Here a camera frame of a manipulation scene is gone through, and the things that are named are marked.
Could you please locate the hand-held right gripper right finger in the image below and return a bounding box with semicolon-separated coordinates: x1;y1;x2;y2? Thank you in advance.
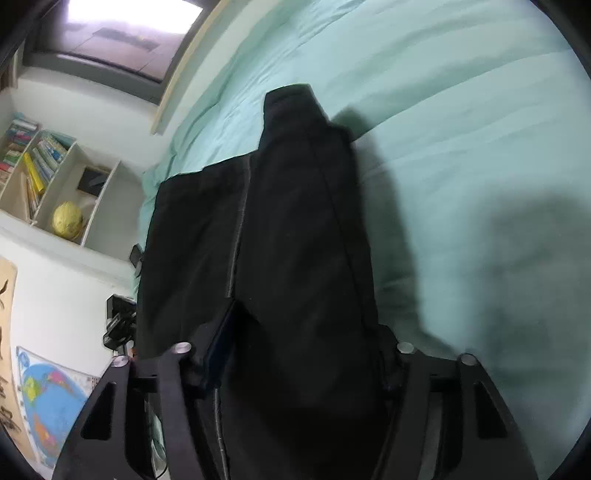
369;339;539;480

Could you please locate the window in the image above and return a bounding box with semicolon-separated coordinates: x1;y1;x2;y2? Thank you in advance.
21;0;209;100

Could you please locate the row of books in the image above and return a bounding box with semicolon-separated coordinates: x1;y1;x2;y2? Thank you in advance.
0;114;77;223

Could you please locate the yellow globe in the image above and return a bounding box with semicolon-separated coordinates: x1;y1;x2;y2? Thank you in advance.
52;202;85;241

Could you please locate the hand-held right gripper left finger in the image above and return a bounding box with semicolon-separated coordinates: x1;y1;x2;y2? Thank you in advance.
53;302;241;480

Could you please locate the teal bed sheet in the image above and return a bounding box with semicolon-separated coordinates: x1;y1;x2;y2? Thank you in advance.
131;0;589;480

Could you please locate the wooden bed board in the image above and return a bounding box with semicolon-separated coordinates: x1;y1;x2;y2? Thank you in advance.
151;0;242;137

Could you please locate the black box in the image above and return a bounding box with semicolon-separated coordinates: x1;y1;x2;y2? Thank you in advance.
76;167;110;197

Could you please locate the black camera on stand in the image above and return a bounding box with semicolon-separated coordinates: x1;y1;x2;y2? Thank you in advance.
103;294;139;352

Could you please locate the world map poster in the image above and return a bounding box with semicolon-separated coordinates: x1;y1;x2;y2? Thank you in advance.
16;346;100;470

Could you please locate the black hooded jacket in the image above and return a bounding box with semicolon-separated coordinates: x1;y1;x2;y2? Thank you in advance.
136;83;409;480

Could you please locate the white bookshelf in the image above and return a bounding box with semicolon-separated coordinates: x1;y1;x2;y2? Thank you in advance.
0;113;149;265

